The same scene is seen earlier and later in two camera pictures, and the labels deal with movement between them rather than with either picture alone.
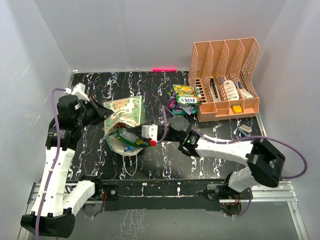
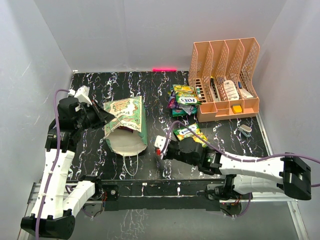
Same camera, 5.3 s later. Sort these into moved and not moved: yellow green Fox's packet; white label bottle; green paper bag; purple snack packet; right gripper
Moved: right gripper; yellow green Fox's packet
Not moved: green paper bag; purple snack packet; white label bottle
